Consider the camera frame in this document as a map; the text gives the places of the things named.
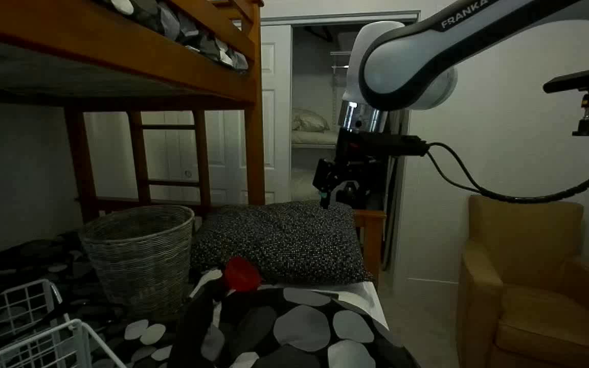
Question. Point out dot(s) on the white closet shelf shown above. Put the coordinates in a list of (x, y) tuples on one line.
[(313, 137)]

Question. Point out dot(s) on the pebble pattern bunk bedding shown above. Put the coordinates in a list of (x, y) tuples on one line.
[(185, 26)]

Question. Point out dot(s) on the black camera on mount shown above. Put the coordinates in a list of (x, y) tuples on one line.
[(583, 84)]

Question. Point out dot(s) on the black white speckled pillow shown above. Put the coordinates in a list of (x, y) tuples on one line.
[(280, 245)]

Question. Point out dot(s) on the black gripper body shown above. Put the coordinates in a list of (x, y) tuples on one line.
[(358, 159)]

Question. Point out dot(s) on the red round object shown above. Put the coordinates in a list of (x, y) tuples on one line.
[(241, 275)]

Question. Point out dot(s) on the wooden bunk bed frame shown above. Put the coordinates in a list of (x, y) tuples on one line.
[(102, 41)]

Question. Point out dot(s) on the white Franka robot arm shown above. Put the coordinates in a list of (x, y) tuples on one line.
[(410, 63)]

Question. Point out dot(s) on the white bed sheet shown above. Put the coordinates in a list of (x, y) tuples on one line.
[(363, 298)]

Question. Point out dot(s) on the white door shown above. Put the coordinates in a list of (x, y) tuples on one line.
[(240, 146)]

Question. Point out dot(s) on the yellow armchair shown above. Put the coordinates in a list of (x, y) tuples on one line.
[(532, 287)]

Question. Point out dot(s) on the white folded closet pillow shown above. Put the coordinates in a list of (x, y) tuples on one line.
[(306, 121)]

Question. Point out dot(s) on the pebble pattern duvet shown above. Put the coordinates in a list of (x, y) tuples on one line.
[(287, 328)]

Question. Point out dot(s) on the woven wicker basket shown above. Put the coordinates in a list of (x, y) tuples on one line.
[(142, 261)]

